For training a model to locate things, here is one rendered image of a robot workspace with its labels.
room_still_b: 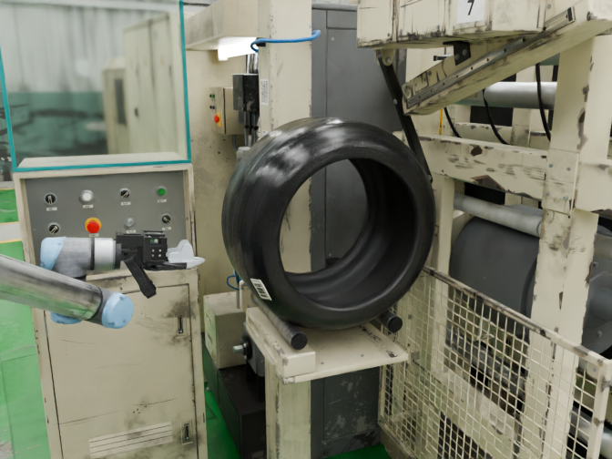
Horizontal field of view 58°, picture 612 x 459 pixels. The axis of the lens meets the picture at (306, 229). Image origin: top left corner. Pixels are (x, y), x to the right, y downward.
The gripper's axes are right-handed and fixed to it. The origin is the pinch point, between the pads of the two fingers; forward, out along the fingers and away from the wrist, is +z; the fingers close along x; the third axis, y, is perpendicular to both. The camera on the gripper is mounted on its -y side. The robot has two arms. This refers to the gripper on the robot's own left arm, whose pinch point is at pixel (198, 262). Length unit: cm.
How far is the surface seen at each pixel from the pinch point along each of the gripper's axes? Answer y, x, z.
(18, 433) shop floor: -117, 121, -50
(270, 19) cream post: 63, 26, 21
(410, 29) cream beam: 62, -6, 47
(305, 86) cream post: 46, 26, 33
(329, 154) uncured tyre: 30.3, -11.4, 26.4
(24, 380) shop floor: -118, 172, -52
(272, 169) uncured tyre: 25.4, -8.6, 13.8
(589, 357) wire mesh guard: -3, -57, 70
